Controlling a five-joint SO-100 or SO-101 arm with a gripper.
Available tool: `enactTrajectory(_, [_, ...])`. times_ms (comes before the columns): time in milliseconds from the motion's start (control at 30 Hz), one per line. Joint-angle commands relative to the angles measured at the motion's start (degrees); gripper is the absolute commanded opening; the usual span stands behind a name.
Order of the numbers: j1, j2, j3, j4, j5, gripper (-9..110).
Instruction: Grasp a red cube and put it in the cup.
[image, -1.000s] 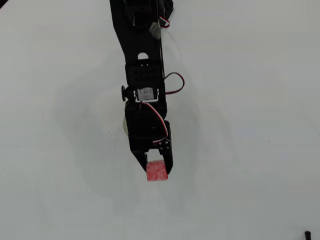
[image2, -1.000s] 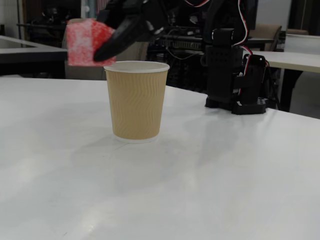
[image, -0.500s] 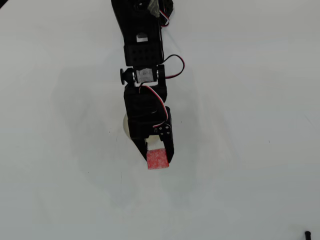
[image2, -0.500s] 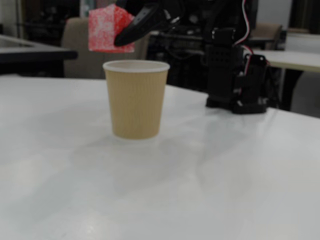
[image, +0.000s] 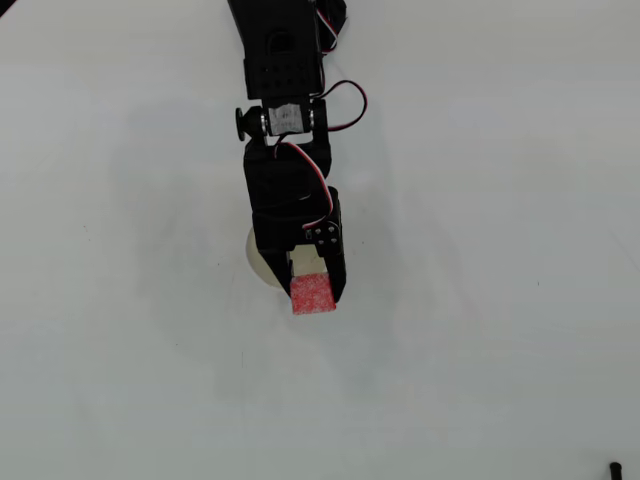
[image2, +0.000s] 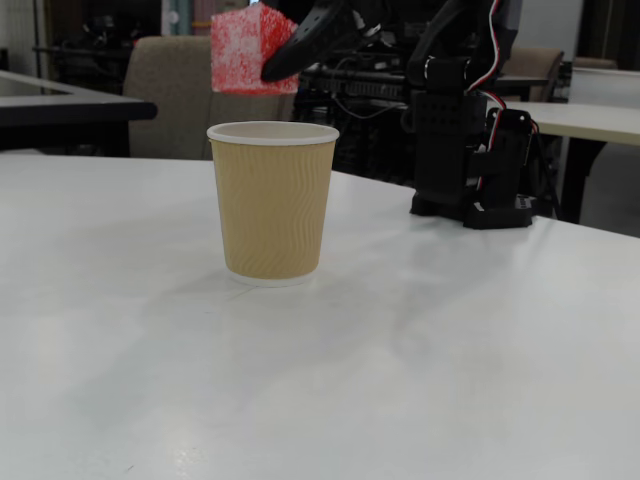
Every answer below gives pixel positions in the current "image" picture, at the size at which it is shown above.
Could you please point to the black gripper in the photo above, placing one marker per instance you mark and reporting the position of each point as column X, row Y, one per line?
column 278, row 229

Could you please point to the red sugared jelly cube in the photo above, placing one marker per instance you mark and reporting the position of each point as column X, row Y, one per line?
column 312, row 295

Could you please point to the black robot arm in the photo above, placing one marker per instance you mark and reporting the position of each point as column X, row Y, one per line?
column 280, row 50

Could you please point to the tan ripple paper cup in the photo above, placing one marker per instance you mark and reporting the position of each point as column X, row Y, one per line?
column 255, row 260

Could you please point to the black cylindrical stub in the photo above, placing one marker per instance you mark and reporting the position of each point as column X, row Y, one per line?
column 615, row 471

